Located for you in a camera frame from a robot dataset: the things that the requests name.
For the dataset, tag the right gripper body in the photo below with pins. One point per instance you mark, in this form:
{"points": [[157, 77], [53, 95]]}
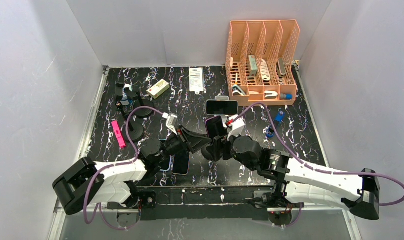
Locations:
{"points": [[230, 152]]}

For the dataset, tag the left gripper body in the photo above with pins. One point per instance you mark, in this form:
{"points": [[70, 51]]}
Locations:
{"points": [[176, 145]]}

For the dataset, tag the white-edged black smartphone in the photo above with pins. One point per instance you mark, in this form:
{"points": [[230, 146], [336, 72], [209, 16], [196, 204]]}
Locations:
{"points": [[181, 163]]}

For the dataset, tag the purple phone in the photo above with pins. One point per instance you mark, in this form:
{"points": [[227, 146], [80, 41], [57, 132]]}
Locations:
{"points": [[215, 127]]}

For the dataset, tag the black round-base phone stand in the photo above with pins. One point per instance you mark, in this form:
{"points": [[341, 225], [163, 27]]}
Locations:
{"points": [[139, 101]]}

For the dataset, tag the light blue phone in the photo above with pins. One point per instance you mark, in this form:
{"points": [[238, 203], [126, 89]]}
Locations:
{"points": [[165, 164]]}

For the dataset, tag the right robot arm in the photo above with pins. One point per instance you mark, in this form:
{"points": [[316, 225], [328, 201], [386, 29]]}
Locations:
{"points": [[300, 182]]}

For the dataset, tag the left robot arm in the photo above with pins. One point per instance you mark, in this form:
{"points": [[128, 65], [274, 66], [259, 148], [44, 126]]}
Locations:
{"points": [[91, 182]]}

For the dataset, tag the white phone on silver stand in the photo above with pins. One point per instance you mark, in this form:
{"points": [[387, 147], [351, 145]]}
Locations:
{"points": [[233, 107]]}

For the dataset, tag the silver desktop phone stand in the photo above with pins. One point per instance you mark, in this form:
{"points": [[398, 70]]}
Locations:
{"points": [[222, 98]]}

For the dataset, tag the beige small box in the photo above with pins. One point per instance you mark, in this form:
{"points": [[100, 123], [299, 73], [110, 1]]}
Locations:
{"points": [[158, 89]]}

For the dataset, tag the pink marker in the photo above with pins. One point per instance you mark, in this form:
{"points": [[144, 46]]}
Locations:
{"points": [[118, 134]]}

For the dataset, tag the blue white tape roll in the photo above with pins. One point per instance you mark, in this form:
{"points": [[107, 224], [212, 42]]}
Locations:
{"points": [[126, 100]]}

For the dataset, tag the white labelled package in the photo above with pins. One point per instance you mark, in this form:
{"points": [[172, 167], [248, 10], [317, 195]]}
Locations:
{"points": [[196, 80]]}

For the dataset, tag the orange file organizer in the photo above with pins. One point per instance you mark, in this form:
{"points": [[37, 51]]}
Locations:
{"points": [[259, 60]]}

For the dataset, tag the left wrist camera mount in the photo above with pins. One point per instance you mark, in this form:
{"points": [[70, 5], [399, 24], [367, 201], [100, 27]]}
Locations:
{"points": [[171, 122]]}

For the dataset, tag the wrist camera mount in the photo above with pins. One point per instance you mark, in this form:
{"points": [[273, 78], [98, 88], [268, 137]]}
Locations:
{"points": [[171, 122], [236, 125]]}

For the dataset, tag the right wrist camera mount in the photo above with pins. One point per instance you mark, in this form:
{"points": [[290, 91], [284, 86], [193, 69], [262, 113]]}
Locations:
{"points": [[236, 125]]}

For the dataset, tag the black base frame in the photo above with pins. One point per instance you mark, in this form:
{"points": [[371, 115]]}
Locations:
{"points": [[212, 202]]}

